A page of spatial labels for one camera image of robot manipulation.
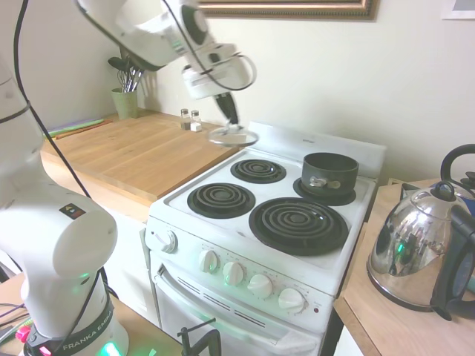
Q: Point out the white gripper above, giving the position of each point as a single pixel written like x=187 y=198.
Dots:
x=219 y=79

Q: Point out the glass pot lid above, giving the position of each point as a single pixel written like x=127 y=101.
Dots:
x=230 y=139

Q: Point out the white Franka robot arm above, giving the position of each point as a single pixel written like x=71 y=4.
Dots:
x=74 y=241

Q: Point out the dark grey cooking pot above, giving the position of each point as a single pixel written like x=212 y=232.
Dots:
x=330 y=172

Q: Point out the glass salt shaker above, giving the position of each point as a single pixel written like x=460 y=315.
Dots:
x=196 y=122

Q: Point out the glass pepper shaker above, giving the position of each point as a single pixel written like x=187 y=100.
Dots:
x=184 y=120

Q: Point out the small black coil burner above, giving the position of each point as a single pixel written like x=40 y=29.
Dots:
x=258 y=171
x=347 y=198

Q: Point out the medium black coil burner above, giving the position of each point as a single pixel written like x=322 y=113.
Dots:
x=221 y=200

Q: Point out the metal whisk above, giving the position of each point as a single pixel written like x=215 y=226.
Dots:
x=131 y=79

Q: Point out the green utensil holder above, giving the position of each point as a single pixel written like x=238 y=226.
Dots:
x=125 y=105

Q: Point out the wooden butcher block board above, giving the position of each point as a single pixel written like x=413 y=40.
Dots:
x=130 y=152

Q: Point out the black slotted spoon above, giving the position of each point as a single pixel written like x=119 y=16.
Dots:
x=116 y=65

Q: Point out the gold framed painting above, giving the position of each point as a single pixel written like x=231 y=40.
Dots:
x=297 y=9

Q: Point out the red flat mat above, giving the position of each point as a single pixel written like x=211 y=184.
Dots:
x=92 y=125

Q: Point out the large black coil burner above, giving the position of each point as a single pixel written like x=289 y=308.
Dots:
x=298 y=226

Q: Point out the large white oven knob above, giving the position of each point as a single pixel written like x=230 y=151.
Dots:
x=166 y=242

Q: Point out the white stove knob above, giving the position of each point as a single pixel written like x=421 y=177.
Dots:
x=209 y=261
x=260 y=286
x=292 y=299
x=233 y=273

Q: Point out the white electric stove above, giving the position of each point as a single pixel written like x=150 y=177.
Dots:
x=259 y=259

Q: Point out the green flat mat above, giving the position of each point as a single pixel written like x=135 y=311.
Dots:
x=74 y=126

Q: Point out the white base cabinet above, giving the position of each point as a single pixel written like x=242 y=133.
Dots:
x=128 y=259

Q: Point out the shiny steel electric kettle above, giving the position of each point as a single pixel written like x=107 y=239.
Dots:
x=412 y=241

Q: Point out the tall paper print of shapes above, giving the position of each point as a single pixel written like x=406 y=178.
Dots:
x=460 y=9

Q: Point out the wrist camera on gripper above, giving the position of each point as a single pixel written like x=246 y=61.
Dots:
x=222 y=52

